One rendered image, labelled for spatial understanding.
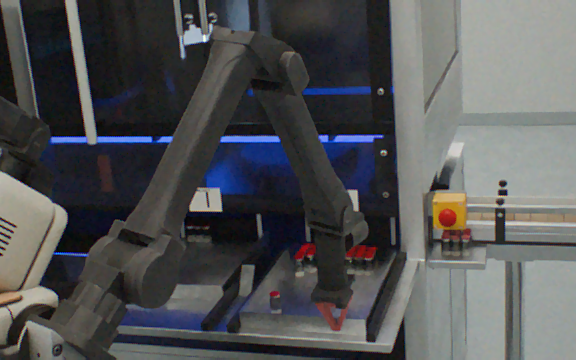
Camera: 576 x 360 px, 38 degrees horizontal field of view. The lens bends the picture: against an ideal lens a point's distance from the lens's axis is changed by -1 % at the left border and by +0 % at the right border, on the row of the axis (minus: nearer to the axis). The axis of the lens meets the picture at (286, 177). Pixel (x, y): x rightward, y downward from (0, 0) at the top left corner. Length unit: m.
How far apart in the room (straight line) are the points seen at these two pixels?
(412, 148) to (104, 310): 1.00
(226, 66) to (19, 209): 0.34
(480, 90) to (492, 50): 0.31
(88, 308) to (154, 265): 0.10
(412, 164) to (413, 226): 0.15
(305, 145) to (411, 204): 0.60
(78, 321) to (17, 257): 0.15
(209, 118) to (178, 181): 0.10
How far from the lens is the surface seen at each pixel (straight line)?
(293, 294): 1.87
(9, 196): 1.16
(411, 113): 1.90
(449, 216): 1.92
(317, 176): 1.46
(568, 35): 6.51
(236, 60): 1.21
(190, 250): 2.17
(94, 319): 1.09
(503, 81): 6.57
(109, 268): 1.13
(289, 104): 1.34
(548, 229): 2.07
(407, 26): 1.86
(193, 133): 1.18
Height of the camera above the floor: 1.68
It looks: 17 degrees down
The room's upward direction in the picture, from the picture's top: 5 degrees counter-clockwise
